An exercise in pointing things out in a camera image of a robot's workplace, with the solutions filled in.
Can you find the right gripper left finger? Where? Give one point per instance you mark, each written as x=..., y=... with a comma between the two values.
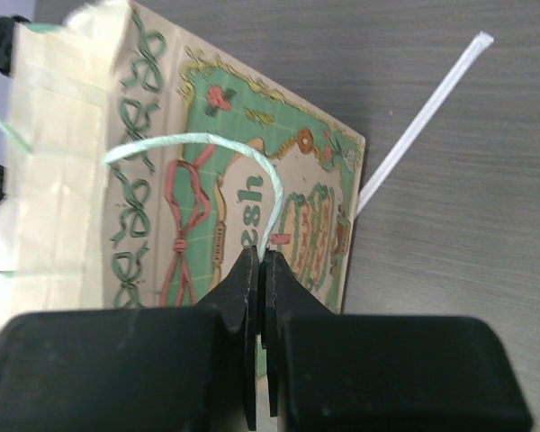
x=156, y=369

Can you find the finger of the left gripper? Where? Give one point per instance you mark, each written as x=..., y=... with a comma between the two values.
x=7, y=27

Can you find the white wrapped straw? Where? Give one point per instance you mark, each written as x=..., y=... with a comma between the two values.
x=481, y=42

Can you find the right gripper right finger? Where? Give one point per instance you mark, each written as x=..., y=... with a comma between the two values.
x=342, y=372

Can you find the green paper gift bag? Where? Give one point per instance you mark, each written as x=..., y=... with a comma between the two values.
x=140, y=160

